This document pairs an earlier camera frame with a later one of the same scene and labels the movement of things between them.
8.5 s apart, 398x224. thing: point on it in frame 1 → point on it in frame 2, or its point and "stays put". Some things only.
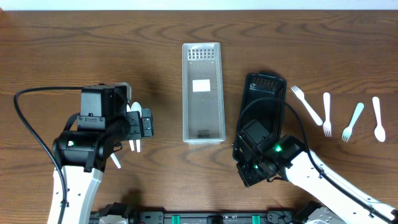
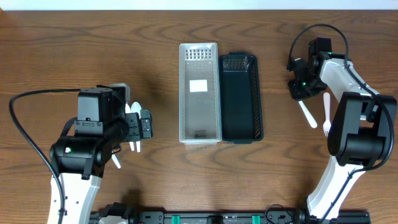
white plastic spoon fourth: x=136 y=106 stays put
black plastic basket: x=267 y=111 → x=240 y=104
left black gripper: x=134 y=125 stays put
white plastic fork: x=326 y=127 stays put
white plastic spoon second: x=115 y=160 stays put
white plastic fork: x=300 y=95 → x=310 y=117
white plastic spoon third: x=131 y=142 stays put
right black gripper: x=247 y=179 → x=295 y=92
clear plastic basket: x=203 y=102 stays put
